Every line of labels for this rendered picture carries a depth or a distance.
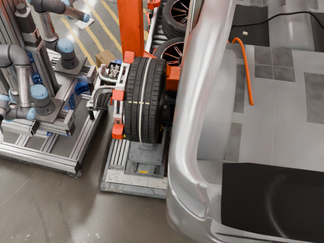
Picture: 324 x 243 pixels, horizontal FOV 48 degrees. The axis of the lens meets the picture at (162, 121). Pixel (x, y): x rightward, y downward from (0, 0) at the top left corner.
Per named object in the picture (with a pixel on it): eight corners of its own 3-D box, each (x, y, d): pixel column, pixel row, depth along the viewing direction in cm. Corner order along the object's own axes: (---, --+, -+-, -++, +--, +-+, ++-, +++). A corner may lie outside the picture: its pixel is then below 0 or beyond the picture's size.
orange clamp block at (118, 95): (125, 101, 258) (122, 100, 249) (114, 100, 258) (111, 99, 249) (126, 91, 258) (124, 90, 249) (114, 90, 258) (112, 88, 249)
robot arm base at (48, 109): (32, 114, 279) (28, 106, 271) (40, 99, 287) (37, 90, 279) (50, 118, 277) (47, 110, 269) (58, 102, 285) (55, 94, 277)
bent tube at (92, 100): (115, 106, 264) (114, 97, 255) (89, 103, 265) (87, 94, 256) (120, 87, 274) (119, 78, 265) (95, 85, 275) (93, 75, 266)
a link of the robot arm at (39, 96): (48, 106, 270) (44, 95, 259) (30, 106, 270) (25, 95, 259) (51, 94, 277) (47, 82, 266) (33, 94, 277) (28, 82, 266)
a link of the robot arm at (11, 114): (19, 123, 245) (14, 113, 236) (2, 123, 245) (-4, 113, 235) (21, 113, 249) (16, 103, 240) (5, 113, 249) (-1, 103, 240)
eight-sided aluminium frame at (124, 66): (125, 145, 292) (119, 104, 247) (117, 144, 292) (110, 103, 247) (137, 93, 322) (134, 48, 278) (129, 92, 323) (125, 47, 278)
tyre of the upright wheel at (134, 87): (168, 69, 318) (159, 144, 314) (141, 66, 319) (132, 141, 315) (165, 49, 252) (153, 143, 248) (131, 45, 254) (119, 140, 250)
